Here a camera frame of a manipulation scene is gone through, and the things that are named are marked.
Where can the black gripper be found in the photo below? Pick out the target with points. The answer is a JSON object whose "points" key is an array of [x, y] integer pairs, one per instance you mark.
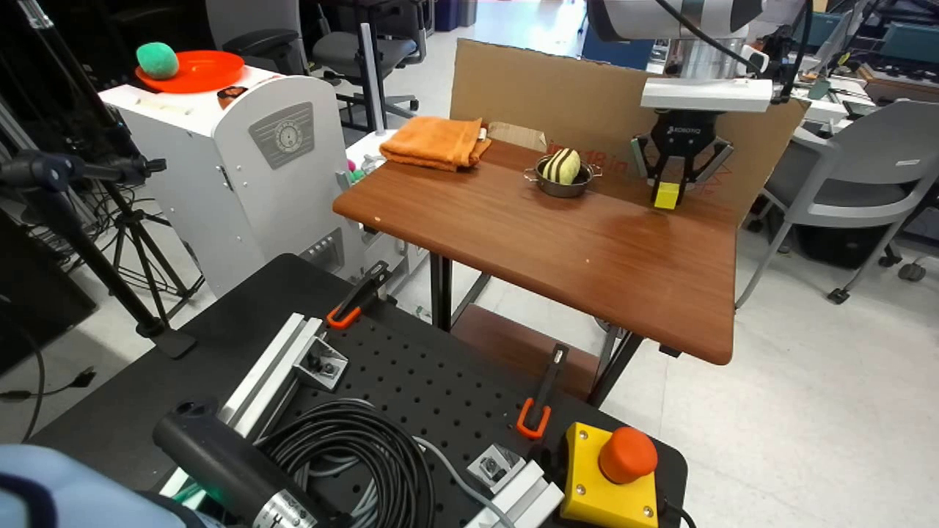
{"points": [[681, 132]]}

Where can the yellow cube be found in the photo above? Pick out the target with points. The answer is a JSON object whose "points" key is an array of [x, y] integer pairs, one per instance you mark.
{"points": [[667, 195]]}

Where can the striped yellow plush ball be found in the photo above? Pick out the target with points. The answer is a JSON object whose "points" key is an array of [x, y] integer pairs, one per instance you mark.
{"points": [[561, 166]]}

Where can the dark metal bowl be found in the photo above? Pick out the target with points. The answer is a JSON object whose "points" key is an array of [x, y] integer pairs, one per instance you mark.
{"points": [[564, 185]]}

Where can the wooden table with black legs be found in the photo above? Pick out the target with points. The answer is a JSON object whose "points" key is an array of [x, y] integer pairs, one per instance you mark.
{"points": [[568, 243]]}

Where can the blue bin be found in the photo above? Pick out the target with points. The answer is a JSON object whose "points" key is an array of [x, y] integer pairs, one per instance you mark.
{"points": [[601, 44]]}

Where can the large cardboard sheet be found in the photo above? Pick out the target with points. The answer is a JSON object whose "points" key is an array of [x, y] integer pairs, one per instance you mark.
{"points": [[546, 98]]}

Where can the grey plastic chair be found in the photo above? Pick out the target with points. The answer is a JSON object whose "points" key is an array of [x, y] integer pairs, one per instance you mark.
{"points": [[862, 161]]}

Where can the folded orange cloth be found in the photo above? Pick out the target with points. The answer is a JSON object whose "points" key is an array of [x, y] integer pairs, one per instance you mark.
{"points": [[436, 142]]}

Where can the yellow emergency stop box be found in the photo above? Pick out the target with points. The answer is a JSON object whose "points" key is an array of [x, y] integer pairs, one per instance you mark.
{"points": [[613, 478]]}

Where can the black office chair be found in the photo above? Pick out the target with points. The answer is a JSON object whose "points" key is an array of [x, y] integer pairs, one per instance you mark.
{"points": [[369, 48]]}

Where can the black perforated base board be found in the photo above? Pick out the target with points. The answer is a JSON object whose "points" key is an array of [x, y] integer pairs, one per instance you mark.
{"points": [[413, 381]]}

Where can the white machine cabinet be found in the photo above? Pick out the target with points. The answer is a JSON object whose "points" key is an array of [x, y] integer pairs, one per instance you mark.
{"points": [[244, 177]]}

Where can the orange plastic plate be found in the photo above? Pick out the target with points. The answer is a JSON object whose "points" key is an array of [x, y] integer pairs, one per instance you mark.
{"points": [[202, 72]]}

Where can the green foam ball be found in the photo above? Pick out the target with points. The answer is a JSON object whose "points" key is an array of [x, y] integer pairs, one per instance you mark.
{"points": [[156, 60]]}

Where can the black cylinder with silver end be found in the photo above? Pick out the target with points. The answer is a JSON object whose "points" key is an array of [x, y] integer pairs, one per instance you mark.
{"points": [[221, 465]]}

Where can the black case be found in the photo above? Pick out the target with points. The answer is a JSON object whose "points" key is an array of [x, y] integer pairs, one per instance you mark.
{"points": [[33, 293]]}

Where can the grey wrist camera bar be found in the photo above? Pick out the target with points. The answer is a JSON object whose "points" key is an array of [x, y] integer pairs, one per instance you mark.
{"points": [[705, 95]]}

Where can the metal corner bracket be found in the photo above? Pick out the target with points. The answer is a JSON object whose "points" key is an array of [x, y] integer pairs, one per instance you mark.
{"points": [[495, 468], [323, 364]]}

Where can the short aluminium extrusion rail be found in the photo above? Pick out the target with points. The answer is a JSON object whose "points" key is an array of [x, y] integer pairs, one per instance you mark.
{"points": [[519, 494]]}

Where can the long aluminium extrusion rail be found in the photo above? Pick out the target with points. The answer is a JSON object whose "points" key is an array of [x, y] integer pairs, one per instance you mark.
{"points": [[268, 377]]}

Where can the black camera tripod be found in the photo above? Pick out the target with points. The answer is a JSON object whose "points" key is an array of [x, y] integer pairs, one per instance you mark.
{"points": [[89, 205]]}

